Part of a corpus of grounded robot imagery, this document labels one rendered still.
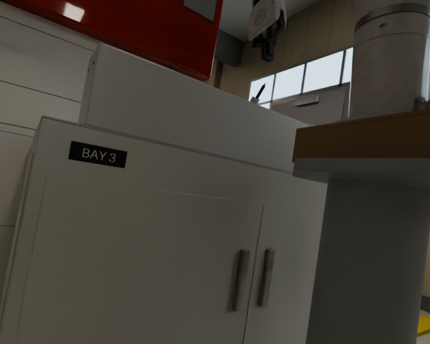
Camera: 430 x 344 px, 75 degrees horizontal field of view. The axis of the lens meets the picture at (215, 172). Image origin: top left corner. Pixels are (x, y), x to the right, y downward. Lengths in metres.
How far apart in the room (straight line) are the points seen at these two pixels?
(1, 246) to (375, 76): 1.13
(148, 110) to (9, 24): 0.74
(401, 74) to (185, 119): 0.37
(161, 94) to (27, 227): 0.31
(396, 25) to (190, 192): 0.46
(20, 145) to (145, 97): 0.66
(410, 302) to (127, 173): 0.49
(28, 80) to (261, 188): 0.84
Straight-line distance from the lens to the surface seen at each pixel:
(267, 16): 0.82
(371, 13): 0.61
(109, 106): 0.52
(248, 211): 0.67
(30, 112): 1.14
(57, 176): 0.50
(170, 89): 0.57
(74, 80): 1.17
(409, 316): 0.54
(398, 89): 0.55
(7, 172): 1.13
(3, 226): 1.15
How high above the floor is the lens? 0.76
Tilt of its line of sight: 3 degrees up
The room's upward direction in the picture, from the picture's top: 9 degrees clockwise
